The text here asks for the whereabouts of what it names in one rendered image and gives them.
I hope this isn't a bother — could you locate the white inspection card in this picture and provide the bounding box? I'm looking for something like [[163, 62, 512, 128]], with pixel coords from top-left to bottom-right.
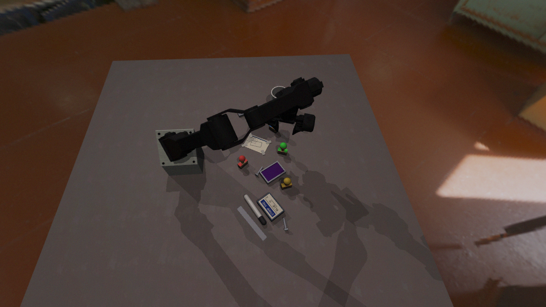
[[242, 133, 271, 155]]

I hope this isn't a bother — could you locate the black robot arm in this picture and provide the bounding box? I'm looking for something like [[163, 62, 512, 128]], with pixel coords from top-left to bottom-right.
[[158, 77, 324, 162]]

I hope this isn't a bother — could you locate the green-handled rubber stamp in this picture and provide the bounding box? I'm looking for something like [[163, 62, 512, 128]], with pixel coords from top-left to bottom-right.
[[277, 142, 288, 155]]

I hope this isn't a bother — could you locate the grey cylinder with black tip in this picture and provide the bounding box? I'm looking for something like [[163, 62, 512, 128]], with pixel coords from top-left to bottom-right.
[[244, 194, 267, 225]]

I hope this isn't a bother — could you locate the dark grey mug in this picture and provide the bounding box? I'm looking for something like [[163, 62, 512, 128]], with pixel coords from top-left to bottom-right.
[[271, 86, 285, 100]]

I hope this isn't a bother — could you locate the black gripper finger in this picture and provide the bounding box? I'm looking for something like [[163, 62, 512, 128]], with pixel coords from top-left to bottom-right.
[[292, 122, 303, 135], [268, 120, 279, 132]]

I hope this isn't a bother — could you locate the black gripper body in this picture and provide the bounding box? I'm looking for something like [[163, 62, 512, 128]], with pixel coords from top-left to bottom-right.
[[265, 109, 316, 132]]

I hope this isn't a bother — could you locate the grey flat bar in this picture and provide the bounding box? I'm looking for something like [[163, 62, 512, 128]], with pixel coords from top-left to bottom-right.
[[237, 206, 267, 240]]

